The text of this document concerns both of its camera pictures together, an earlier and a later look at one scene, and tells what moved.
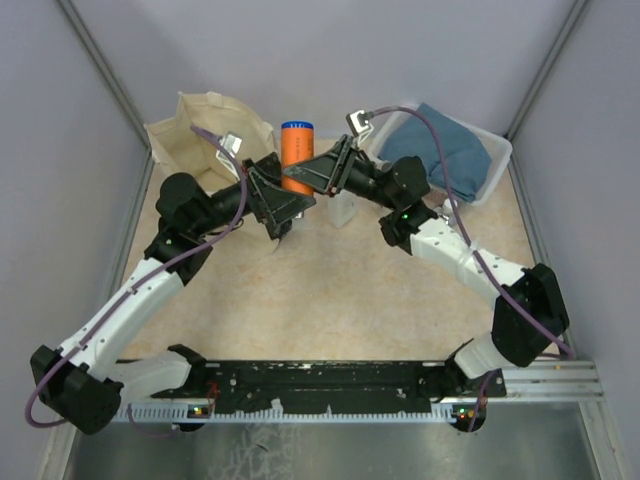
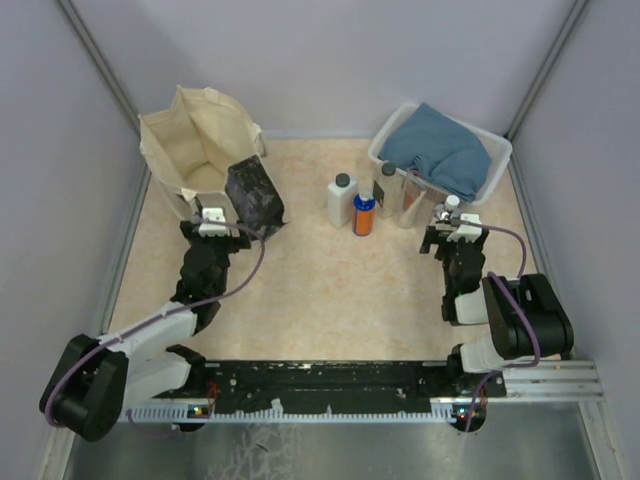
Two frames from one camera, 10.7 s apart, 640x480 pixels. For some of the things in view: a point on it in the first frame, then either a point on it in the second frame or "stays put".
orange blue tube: (297, 144) -> (363, 217)
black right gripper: (326, 170) -> (478, 244)
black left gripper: (269, 203) -> (240, 241)
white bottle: (342, 208) stays put
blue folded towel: (467, 160) stays put
